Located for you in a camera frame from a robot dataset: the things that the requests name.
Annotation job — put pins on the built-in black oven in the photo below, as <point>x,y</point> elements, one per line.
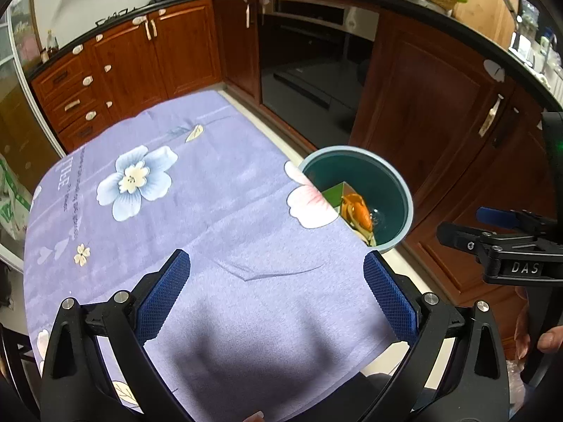
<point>314,59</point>

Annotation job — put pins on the person right hand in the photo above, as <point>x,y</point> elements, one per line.
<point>549,342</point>

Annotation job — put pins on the green white rice sack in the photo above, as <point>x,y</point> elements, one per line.
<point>15,203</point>

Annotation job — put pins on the glass sliding door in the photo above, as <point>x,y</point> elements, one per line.
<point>27,142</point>

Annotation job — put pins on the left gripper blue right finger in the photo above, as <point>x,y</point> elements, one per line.
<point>389,293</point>

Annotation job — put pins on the wooden kitchen cabinets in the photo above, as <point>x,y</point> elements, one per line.
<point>456,115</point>

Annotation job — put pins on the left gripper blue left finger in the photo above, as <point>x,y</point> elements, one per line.
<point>156,294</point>

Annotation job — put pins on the purple floral tablecloth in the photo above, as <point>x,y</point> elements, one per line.
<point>275,314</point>

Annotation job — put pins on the green cardboard box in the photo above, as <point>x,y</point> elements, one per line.
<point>334,195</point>

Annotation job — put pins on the orange peel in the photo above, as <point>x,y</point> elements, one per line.
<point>354,211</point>

